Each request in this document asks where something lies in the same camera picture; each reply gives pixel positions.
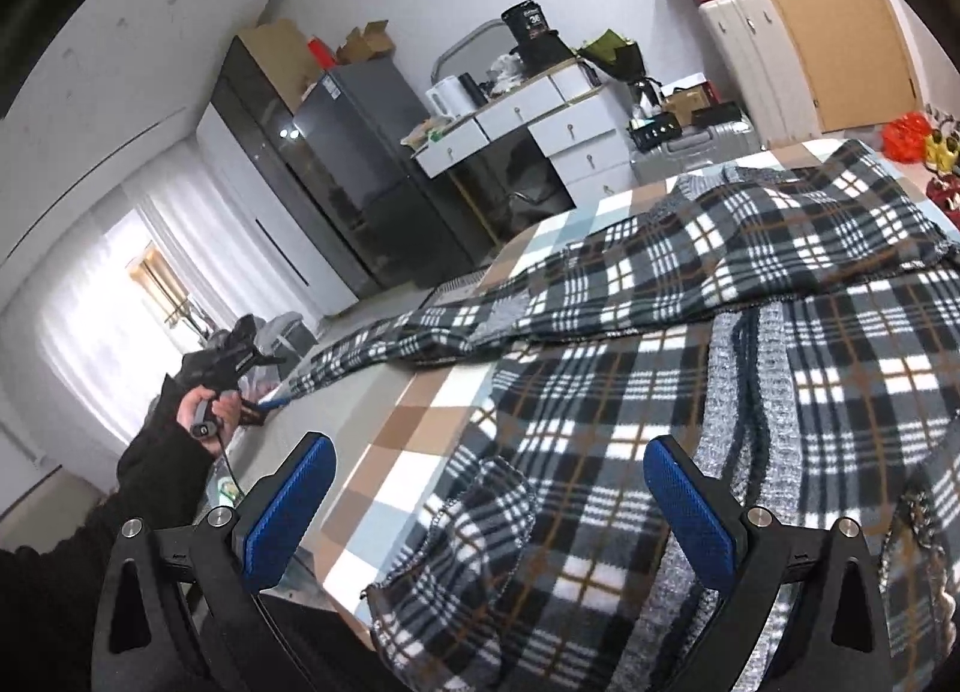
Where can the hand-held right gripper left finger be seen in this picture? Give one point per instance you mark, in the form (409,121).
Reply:
(289,512)

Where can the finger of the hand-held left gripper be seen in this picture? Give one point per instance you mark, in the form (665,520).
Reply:
(259,413)

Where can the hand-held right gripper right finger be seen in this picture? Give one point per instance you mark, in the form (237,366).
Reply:
(690,512)

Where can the plaid fleece knit cardigan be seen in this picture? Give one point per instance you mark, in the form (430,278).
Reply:
(600,287)

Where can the person's left hand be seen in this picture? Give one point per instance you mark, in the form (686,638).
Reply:
(225,413)

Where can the white sheer curtain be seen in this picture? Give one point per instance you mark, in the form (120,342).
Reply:
(90,332)

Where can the white wardrobe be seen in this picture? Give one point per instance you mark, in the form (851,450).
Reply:
(255,227)

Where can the grey fridge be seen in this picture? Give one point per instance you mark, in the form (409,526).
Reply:
(360,152)

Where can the pile of papers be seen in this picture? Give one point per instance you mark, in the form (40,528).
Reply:
(424,133)

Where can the white electric kettle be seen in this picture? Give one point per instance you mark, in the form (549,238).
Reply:
(442,96)

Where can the open cardboard box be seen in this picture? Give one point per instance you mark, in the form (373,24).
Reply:
(367,44)

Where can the silver suitcase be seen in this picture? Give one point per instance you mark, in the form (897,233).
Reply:
(697,152)

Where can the black tumbler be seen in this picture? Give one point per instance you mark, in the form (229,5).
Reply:
(471,91)

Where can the black box with yellow dots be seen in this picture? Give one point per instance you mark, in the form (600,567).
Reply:
(652,131)

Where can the black flat box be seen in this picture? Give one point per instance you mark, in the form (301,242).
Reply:
(716,113)

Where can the white desk with drawers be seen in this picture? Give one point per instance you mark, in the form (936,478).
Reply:
(570,130)

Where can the white crumpled cloth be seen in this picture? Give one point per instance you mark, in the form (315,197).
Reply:
(502,73)

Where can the brown open box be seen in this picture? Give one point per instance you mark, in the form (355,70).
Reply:
(686,100)

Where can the orange red plastic bag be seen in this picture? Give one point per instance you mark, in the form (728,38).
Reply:
(907,137)

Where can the yellow toy figures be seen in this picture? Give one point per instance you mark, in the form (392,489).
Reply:
(945,146)

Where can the black pouch with white label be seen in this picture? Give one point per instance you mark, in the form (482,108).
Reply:
(536,32)

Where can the dark green bouquet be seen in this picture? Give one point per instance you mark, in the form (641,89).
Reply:
(611,55)

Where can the wooden door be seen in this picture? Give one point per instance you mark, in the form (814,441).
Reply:
(832,10)

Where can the arched grey metal frame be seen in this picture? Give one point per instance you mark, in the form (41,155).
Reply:
(461,47)

